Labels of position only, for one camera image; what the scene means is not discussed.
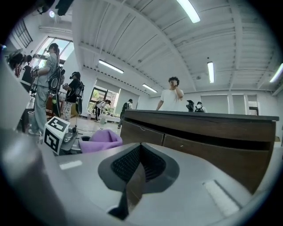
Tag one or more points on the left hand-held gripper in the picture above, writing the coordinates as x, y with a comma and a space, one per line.
55, 134

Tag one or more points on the dark brown wooden cabinet door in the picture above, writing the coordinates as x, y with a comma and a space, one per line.
232, 167
141, 135

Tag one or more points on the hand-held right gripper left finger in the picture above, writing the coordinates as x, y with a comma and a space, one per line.
92, 183

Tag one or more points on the dark wooden vanity cabinet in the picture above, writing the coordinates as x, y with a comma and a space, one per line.
199, 126

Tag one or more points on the large window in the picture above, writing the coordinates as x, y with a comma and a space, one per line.
64, 47
94, 97

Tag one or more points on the green bucket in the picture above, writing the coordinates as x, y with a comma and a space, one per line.
103, 121

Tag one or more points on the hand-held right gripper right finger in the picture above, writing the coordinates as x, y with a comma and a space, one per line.
188, 194

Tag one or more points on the black stone vanity top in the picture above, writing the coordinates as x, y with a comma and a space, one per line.
221, 116

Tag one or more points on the long ceiling light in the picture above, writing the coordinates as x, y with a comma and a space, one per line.
276, 72
149, 87
189, 11
110, 66
210, 71

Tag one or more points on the black sink faucet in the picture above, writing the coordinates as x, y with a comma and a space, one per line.
190, 107

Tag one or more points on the long white low platform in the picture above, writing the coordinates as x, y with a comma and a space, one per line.
110, 118

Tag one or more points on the purple microfibre cloth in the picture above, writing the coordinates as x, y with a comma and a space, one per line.
101, 143

